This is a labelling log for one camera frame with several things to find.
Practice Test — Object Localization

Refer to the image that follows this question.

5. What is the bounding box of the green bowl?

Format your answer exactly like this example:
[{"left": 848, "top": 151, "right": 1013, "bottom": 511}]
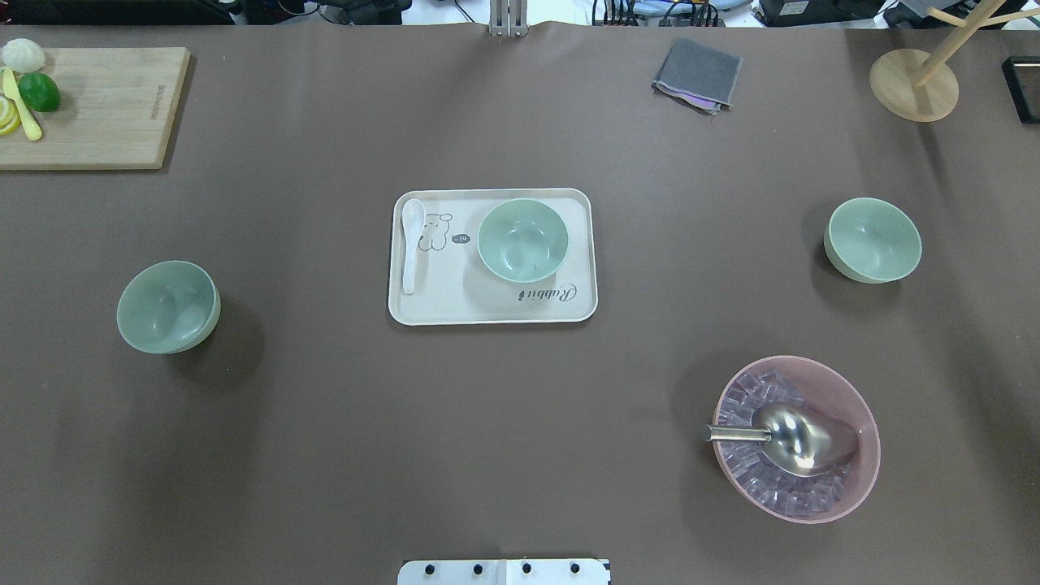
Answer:
[
  {"left": 478, "top": 197, "right": 570, "bottom": 283},
  {"left": 822, "top": 197, "right": 922, "bottom": 283},
  {"left": 116, "top": 260, "right": 222, "bottom": 354}
]

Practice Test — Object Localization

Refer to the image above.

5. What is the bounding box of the green bowl on tray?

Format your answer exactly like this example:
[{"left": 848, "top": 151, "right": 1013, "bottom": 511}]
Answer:
[{"left": 478, "top": 197, "right": 570, "bottom": 283}]

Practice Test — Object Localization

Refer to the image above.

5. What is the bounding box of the cream rabbit serving tray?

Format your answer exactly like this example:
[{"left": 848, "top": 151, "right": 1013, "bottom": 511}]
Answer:
[{"left": 388, "top": 188, "right": 598, "bottom": 326}]

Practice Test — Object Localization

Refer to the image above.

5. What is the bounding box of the white ceramic spoon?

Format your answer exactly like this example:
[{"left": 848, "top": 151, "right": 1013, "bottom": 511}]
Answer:
[{"left": 401, "top": 197, "right": 426, "bottom": 295}]

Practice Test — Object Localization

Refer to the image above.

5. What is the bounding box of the grey purple folded cloth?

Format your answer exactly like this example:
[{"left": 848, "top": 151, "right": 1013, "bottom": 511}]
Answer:
[{"left": 652, "top": 39, "right": 743, "bottom": 115}]

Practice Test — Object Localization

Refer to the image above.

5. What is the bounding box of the pink bowl with ice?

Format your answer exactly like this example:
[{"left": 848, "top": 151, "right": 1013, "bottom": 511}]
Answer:
[{"left": 712, "top": 355, "right": 881, "bottom": 525}]

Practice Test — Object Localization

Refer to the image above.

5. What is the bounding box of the wooden cutting board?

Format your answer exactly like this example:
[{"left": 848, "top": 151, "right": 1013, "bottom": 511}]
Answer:
[{"left": 1, "top": 47, "right": 190, "bottom": 171}]

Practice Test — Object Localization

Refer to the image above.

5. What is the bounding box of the wooden mug tree stand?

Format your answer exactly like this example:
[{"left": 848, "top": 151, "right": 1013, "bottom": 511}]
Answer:
[{"left": 869, "top": 1, "right": 1039, "bottom": 123}]

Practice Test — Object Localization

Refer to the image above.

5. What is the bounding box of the green lime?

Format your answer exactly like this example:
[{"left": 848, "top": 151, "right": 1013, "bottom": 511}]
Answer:
[{"left": 16, "top": 71, "right": 62, "bottom": 112}]

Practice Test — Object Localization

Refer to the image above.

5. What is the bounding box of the lemon slice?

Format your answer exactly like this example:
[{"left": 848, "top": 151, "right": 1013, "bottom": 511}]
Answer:
[{"left": 0, "top": 96, "right": 21, "bottom": 136}]

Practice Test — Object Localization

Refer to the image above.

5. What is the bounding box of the yellow plastic knife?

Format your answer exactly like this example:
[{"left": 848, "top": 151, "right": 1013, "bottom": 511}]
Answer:
[{"left": 2, "top": 67, "right": 42, "bottom": 141}]

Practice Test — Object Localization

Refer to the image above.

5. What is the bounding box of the white garlic bulb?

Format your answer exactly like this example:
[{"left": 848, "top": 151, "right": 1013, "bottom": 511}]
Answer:
[{"left": 2, "top": 39, "right": 47, "bottom": 74}]

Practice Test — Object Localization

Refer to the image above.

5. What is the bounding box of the metal frame post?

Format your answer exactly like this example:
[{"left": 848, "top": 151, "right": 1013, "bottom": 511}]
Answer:
[{"left": 489, "top": 0, "right": 530, "bottom": 37}]

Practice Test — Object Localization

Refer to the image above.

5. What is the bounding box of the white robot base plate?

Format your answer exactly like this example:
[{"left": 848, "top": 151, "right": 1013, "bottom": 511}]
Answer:
[{"left": 396, "top": 558, "right": 612, "bottom": 584}]

